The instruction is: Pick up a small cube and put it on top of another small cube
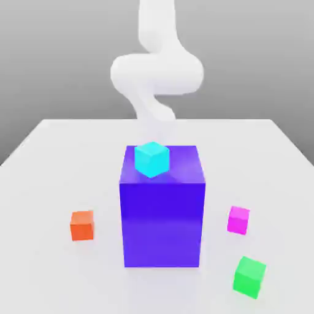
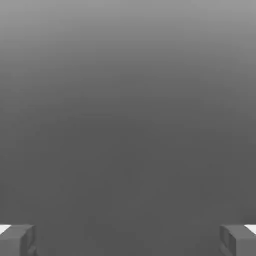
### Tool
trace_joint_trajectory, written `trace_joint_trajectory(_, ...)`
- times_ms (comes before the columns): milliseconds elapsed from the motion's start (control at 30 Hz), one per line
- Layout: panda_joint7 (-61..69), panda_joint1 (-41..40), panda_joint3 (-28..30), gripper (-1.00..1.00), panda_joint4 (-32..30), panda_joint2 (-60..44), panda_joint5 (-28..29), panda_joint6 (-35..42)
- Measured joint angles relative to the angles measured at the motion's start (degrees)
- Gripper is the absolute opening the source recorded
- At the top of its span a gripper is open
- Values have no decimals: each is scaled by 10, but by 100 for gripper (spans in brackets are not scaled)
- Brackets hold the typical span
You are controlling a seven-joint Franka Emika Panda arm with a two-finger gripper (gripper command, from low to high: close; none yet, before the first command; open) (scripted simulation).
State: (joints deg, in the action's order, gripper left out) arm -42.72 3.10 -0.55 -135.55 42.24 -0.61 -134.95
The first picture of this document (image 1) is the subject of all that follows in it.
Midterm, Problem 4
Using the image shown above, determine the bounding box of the small cyan cube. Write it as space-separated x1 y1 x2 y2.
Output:
134 141 170 179

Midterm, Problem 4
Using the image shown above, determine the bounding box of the small orange cube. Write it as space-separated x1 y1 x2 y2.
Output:
69 210 95 242

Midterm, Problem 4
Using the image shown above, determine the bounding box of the small magenta cube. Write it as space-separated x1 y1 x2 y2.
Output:
226 205 251 236

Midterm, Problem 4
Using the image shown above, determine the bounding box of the small green cube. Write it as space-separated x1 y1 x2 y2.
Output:
232 256 267 300

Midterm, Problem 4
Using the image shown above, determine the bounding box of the large purple box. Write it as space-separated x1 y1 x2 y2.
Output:
118 145 206 269

